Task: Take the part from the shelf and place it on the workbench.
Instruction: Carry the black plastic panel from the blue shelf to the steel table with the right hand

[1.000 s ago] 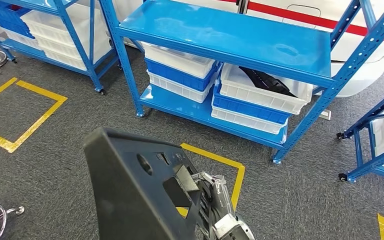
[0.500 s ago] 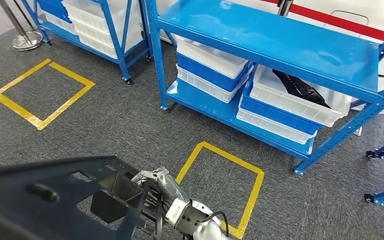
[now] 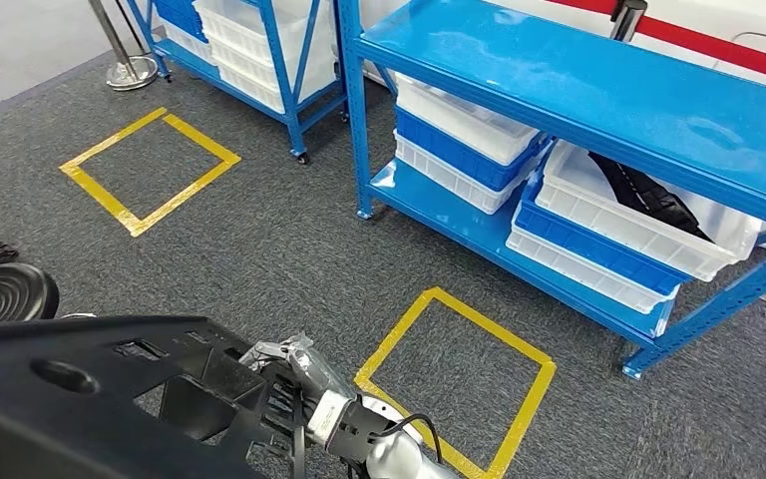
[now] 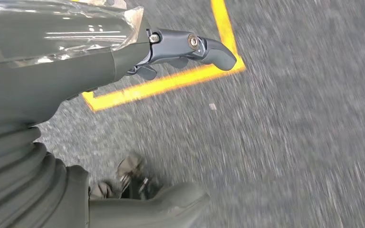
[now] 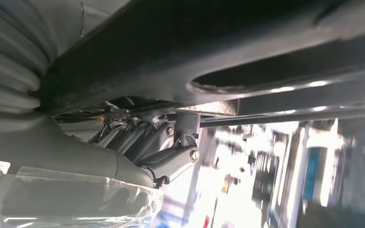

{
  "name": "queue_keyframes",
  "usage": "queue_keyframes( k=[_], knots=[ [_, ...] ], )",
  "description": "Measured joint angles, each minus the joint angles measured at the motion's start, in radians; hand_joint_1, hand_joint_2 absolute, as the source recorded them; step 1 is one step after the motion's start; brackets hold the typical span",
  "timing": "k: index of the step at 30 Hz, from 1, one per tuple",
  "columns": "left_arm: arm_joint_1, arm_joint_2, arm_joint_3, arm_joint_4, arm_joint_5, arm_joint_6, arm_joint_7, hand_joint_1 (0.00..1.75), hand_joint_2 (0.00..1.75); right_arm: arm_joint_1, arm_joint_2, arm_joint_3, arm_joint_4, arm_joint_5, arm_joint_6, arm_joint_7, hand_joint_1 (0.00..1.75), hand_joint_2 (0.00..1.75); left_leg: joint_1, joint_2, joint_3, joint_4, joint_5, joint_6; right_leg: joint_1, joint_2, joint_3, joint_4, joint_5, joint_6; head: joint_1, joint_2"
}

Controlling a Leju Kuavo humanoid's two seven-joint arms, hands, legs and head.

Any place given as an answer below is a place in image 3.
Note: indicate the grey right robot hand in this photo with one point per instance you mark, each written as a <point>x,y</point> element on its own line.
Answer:
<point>304,377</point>

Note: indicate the black plastic plate bracket part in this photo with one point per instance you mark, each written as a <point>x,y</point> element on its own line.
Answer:
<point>0,410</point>

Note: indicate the blue metal shelf rack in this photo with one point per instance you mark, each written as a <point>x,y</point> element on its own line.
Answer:
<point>621,99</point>
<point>294,125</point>

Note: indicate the black plastic car part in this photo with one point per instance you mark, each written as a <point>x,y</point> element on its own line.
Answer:
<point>641,192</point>

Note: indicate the white plastic crate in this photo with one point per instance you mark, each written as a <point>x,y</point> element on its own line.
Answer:
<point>621,231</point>
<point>462,125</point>
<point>581,271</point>
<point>244,56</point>
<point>257,89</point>
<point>191,46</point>
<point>449,182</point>
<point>237,20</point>

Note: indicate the black stool with chrome base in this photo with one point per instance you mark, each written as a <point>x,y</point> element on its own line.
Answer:
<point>6,294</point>

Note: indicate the chrome stanchion with round base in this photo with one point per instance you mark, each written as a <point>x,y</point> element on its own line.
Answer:
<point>132,71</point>

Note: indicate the red barrier belt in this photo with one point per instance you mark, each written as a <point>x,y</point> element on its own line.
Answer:
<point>720,49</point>
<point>588,4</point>

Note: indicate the chrome stanchion with black cap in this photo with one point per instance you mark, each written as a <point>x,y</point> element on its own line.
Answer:
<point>626,23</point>

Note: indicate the white car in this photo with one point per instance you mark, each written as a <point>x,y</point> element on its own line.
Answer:
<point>720,16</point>

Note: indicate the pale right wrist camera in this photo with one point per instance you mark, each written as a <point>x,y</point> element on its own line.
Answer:
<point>327,416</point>

